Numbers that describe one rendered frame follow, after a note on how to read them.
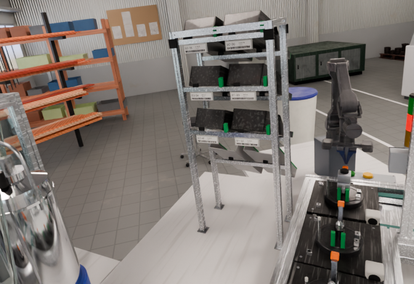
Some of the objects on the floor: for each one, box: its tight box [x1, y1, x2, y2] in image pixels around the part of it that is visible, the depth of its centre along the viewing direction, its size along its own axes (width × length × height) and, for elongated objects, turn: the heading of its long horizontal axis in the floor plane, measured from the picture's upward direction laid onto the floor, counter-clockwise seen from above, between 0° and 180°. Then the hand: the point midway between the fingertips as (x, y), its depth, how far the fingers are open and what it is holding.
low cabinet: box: [275, 41, 366, 85], centre depth 783 cm, size 181×165×71 cm
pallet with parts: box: [379, 43, 410, 61], centre depth 853 cm, size 75×109×39 cm
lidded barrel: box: [277, 87, 318, 145], centre depth 403 cm, size 56×56×68 cm
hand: (346, 156), depth 125 cm, fingers closed
